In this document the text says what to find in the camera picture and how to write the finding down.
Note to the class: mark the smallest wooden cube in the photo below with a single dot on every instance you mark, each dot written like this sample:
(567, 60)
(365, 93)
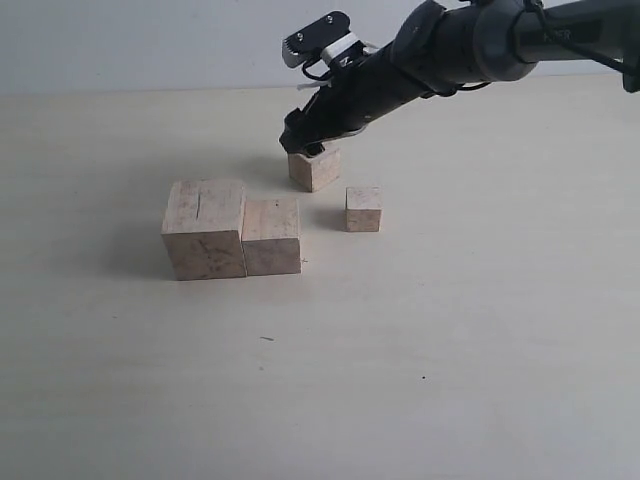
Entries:
(363, 208)

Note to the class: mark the largest wooden cube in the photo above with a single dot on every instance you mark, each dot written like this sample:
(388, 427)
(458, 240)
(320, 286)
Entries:
(202, 229)

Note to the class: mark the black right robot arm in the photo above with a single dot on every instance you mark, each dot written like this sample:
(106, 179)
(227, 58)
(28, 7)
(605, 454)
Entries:
(439, 52)

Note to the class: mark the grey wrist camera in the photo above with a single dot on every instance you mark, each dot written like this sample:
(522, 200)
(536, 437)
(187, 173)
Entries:
(308, 42)

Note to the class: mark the medium-large wooden cube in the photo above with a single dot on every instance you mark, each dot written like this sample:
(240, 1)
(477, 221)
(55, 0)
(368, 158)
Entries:
(271, 237)

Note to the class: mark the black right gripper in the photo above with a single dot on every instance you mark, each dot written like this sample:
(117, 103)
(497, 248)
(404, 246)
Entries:
(362, 93)

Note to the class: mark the medium-small wooden cube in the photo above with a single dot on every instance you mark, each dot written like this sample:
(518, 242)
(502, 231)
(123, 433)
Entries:
(314, 174)

